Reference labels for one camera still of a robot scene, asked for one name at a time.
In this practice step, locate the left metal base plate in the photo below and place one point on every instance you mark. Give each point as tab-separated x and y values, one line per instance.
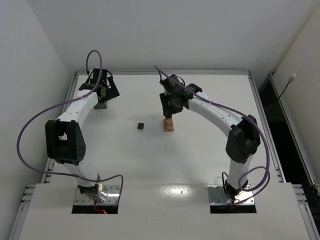
104	195

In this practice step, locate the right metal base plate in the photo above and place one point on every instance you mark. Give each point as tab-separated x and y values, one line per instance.
219	197

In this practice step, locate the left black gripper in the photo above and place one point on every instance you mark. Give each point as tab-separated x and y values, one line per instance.
110	90

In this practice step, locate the light wood long block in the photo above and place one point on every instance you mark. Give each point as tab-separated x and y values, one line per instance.
172	129
165	126

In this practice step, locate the light brown block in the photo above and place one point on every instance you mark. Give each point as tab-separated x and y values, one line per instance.
169	121

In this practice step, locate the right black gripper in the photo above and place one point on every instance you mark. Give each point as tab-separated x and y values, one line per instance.
169	109

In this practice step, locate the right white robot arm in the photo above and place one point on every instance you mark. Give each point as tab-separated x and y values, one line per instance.
242	137

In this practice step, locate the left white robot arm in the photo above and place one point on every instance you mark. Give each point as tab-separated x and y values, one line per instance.
64	139

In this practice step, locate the smoky transparent plastic box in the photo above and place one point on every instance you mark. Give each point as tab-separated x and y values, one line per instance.
101	106

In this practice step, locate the small dark wood cube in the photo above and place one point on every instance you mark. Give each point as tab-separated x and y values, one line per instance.
140	126

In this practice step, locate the metal base plate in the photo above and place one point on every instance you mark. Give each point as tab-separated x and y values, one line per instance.
104	195
219	197

